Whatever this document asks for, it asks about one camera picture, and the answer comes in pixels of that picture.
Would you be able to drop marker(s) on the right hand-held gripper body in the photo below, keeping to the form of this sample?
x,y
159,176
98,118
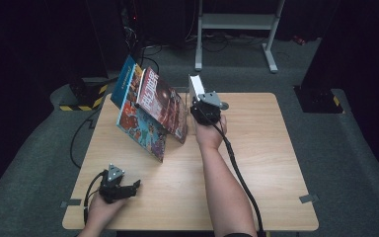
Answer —
x,y
207,113

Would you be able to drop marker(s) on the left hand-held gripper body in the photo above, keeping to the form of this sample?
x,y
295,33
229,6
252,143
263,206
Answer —
x,y
113,192

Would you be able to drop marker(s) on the white book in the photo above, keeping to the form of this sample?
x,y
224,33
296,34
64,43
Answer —
x,y
196,85

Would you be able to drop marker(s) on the clear acrylic book rack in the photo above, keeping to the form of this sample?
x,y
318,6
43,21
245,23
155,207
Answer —
x,y
181,93

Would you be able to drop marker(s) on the purple and red magazine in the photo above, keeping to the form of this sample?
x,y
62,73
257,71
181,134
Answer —
x,y
161,98

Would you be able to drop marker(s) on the light blue picture book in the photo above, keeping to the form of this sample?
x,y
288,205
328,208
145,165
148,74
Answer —
x,y
141,131

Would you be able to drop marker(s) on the dark blue picture book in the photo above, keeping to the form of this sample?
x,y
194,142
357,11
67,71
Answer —
x,y
123,82

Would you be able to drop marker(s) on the person's right hand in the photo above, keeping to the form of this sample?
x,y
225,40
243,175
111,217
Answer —
x,y
210,136

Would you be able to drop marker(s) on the person's left hand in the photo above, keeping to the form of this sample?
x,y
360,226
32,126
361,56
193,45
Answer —
x,y
102,214

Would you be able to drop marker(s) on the grey table grommet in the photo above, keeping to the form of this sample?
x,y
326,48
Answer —
x,y
225,106

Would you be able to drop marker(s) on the grey tape piece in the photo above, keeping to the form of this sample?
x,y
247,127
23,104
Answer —
x,y
308,198
70,203

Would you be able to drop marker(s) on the white metal stand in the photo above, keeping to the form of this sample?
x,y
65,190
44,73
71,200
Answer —
x,y
237,21

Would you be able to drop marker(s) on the black stand with striped base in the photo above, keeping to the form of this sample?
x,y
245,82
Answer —
x,y
319,100
85,95

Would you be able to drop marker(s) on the dark equipment rack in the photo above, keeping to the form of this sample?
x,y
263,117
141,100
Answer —
x,y
130,33

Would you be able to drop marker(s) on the small red object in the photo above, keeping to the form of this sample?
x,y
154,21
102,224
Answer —
x,y
298,40

